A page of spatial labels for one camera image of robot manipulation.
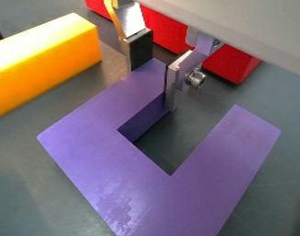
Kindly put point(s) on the yellow long bar block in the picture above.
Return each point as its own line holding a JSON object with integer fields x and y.
{"x": 43, "y": 56}

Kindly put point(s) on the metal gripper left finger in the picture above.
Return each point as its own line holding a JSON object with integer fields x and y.
{"x": 134, "y": 35}

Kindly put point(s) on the purple U-shaped block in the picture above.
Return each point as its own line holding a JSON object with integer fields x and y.
{"x": 141, "y": 201}

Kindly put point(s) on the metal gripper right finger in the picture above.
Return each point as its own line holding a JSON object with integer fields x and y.
{"x": 184, "y": 73}

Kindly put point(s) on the red puzzle board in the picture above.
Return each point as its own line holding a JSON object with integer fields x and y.
{"x": 227, "y": 62}

